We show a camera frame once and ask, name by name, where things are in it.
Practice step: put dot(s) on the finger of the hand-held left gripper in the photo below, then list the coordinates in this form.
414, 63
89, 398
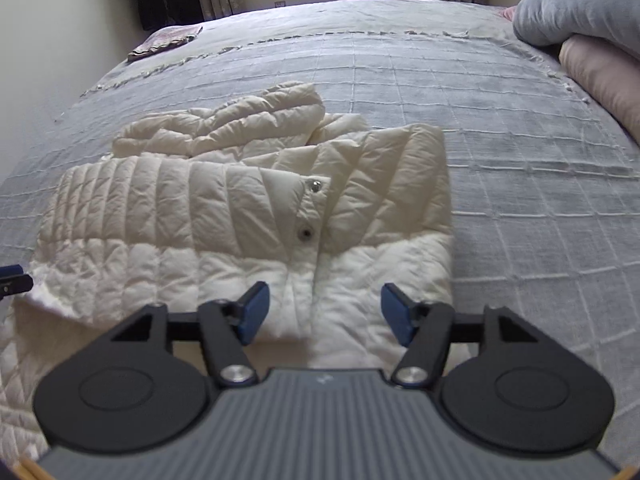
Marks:
12, 280

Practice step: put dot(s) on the pink pillow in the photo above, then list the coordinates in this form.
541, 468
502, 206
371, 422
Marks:
610, 80

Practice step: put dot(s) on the folded grey quilt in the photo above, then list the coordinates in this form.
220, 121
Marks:
575, 10

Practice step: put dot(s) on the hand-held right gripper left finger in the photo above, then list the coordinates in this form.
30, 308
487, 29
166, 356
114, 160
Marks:
254, 312

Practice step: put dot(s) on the bed with grey checked bedspread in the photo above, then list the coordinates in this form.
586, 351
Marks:
500, 170

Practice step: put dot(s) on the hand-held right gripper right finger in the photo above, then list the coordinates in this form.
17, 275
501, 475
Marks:
397, 315

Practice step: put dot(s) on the white quilted down jacket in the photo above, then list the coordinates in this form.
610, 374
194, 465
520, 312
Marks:
210, 220

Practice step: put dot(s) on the small folded patterned cloth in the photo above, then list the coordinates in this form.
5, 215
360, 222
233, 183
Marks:
167, 40

